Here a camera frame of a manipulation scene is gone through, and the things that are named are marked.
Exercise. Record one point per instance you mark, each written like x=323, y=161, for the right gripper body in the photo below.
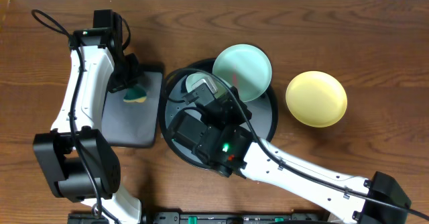
x=232, y=109

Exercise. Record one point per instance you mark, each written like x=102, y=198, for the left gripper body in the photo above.
x=125, y=74

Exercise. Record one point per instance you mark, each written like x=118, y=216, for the green yellow sponge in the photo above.
x=135, y=94

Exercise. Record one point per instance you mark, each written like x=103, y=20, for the mint green plate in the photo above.
x=200, y=75
x=245, y=67

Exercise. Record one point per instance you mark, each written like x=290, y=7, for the yellow plate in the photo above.
x=316, y=99

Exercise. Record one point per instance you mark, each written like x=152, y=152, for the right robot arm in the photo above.
x=207, y=132

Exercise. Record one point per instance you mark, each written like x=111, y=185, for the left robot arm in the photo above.
x=77, y=161

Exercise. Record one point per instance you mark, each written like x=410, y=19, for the black round tray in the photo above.
x=264, y=111

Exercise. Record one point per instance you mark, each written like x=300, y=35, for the black rectangular tray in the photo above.
x=133, y=125

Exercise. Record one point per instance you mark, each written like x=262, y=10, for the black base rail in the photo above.
x=229, y=218

